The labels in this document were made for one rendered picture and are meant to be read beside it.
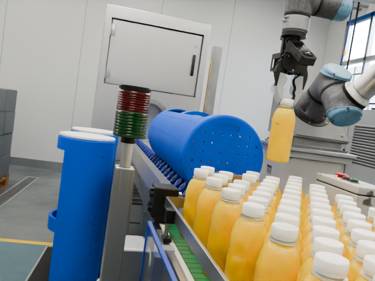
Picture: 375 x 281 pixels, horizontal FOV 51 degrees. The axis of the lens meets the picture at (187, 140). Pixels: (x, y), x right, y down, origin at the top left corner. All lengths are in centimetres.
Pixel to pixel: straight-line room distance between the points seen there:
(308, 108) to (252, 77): 499
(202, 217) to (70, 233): 119
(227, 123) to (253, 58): 543
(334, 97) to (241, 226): 95
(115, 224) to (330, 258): 44
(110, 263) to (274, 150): 57
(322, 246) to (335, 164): 115
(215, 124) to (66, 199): 96
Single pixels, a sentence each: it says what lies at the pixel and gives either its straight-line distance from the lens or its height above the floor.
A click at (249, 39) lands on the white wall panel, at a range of 672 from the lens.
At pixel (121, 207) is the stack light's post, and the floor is 102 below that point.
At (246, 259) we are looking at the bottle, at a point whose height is 99.
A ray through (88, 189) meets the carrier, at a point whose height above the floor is 79.
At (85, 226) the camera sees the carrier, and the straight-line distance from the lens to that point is 201.
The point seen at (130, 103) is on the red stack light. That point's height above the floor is 123.
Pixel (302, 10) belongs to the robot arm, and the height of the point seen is 155.
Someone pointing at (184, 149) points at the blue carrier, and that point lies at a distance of 127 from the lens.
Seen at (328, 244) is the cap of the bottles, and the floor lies 108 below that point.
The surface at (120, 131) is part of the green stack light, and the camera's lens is 76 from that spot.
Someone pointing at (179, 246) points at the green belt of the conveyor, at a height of 90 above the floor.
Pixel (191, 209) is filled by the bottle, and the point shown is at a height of 98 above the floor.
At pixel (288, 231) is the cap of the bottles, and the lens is 59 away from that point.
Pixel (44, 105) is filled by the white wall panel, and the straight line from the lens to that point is 650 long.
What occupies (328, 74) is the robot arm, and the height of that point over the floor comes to 144.
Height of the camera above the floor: 122
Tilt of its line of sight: 4 degrees down
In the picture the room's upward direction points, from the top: 8 degrees clockwise
